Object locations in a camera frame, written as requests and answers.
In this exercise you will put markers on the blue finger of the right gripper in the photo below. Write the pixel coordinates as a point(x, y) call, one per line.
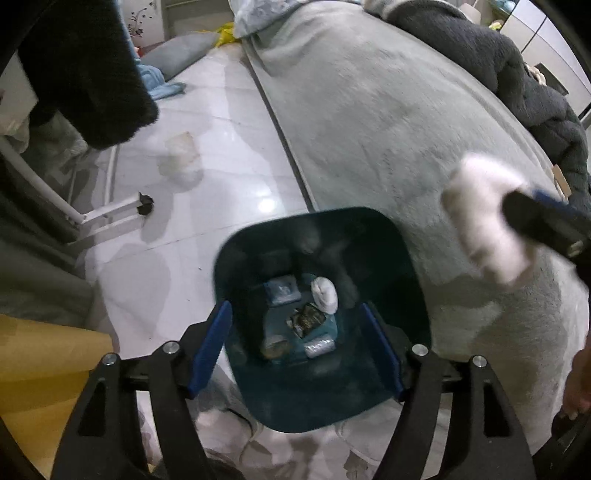
point(555, 215)
point(520, 210)

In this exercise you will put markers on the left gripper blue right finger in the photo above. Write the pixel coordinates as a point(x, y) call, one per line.
point(389, 346)

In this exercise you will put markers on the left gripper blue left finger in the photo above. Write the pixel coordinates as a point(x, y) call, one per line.
point(209, 340)

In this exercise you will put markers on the blue white tissue pack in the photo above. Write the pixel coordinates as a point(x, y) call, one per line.
point(282, 290)

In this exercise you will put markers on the dark teal trash bin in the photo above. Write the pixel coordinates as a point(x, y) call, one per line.
point(364, 254)

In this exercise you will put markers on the black foil snack bag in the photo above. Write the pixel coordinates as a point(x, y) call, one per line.
point(306, 319)

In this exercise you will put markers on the right human hand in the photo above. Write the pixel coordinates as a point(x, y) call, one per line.
point(577, 392)

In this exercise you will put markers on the brown cardboard tape roll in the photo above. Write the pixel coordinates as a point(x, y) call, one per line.
point(275, 347)

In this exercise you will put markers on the clear plastic wrap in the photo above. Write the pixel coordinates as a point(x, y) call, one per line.
point(319, 346)

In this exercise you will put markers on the dark grey fleece blanket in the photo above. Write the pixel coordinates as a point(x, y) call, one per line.
point(495, 61)

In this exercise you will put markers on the white clothes rack base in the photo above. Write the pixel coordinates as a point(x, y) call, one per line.
point(88, 203)

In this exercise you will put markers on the yellow cardboard box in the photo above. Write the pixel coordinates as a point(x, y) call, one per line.
point(44, 368)

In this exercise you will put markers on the light blue hanging garment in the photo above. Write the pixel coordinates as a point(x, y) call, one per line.
point(151, 77)

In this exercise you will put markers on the grey floor cushion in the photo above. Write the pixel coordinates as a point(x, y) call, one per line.
point(177, 54)

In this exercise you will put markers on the dark hanging clothes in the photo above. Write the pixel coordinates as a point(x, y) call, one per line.
point(78, 61)

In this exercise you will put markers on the white dressing table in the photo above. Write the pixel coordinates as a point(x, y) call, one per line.
point(151, 22)

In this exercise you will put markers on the patterned light blue pillow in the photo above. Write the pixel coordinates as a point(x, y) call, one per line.
point(251, 16)

